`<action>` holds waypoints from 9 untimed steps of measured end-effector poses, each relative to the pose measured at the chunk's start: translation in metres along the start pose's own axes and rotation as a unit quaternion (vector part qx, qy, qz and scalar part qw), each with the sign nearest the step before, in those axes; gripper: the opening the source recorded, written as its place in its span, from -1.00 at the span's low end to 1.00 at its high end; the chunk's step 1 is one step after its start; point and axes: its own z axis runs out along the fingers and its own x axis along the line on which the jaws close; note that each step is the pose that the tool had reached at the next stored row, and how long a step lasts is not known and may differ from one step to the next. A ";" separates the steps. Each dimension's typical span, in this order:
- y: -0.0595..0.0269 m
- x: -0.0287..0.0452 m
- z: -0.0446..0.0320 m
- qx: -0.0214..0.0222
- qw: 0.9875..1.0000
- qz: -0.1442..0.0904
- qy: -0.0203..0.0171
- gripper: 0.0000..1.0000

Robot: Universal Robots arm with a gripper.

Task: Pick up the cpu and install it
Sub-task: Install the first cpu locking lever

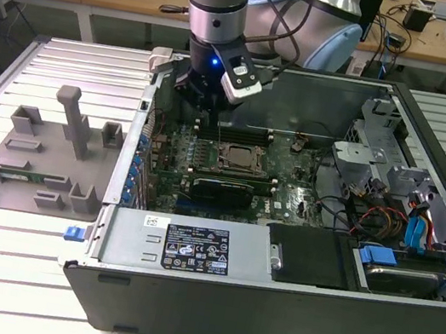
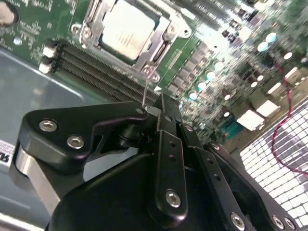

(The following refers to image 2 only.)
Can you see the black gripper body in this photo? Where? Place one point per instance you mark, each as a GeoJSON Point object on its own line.
{"type": "Point", "coordinates": [108, 204]}

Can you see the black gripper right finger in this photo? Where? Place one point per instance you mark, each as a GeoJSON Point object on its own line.
{"type": "Point", "coordinates": [223, 192]}

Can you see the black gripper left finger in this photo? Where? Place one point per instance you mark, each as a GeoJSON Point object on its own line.
{"type": "Point", "coordinates": [60, 125]}

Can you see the metal socket cover frame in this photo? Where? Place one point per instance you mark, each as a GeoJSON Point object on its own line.
{"type": "Point", "coordinates": [95, 32]}

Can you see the silver CPU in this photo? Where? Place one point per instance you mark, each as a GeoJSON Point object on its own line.
{"type": "Point", "coordinates": [127, 31]}

